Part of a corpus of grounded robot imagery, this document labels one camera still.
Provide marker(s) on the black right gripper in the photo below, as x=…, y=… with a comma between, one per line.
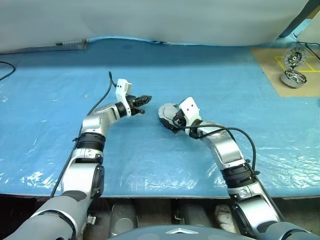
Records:
x=180, y=121

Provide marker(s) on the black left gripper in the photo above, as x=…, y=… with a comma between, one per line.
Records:
x=133, y=105

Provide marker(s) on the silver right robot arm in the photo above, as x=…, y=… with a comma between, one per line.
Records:
x=227, y=147

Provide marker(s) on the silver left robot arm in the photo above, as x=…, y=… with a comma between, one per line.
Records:
x=95, y=130

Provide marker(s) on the round silver motor housing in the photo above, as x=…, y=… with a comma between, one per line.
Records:
x=162, y=122
x=293, y=79

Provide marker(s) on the blue plastic table cover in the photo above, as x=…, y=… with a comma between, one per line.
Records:
x=212, y=75

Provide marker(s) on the white backdrop sheet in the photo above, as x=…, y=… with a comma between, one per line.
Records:
x=160, y=17

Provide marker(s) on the grey power strip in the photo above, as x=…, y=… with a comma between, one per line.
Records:
x=72, y=43

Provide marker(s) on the grey rounded cylinder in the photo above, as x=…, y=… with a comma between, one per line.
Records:
x=193, y=215
x=123, y=217

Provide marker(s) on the brown cardboard mat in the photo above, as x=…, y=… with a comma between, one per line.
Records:
x=270, y=75

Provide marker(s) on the grey robot torso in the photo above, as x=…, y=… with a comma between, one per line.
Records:
x=175, y=232

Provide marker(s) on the small white connector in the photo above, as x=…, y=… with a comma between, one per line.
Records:
x=91, y=220

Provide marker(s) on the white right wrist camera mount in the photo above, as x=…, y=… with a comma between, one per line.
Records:
x=190, y=110

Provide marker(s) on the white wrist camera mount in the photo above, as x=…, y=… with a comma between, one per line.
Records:
x=122, y=87
x=190, y=110

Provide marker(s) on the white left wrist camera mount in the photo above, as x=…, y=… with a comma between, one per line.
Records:
x=122, y=87

